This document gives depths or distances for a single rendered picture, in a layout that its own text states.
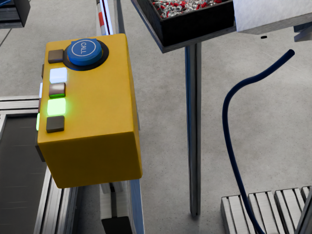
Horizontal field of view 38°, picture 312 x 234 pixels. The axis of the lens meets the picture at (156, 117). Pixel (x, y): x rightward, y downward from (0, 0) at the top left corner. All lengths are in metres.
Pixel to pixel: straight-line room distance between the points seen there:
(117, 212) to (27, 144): 1.01
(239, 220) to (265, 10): 0.89
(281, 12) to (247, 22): 0.06
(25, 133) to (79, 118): 1.20
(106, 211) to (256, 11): 0.40
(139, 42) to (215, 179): 0.86
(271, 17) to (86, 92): 0.37
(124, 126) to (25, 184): 1.09
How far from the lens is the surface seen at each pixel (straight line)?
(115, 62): 0.52
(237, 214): 1.53
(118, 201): 0.65
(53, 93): 0.50
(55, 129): 0.46
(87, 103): 0.48
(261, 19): 0.77
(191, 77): 1.06
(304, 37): 0.89
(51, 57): 0.54
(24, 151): 1.61
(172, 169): 1.71
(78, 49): 0.53
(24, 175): 1.55
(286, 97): 1.97
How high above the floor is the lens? 1.42
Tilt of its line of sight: 49 degrees down
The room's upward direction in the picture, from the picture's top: 6 degrees counter-clockwise
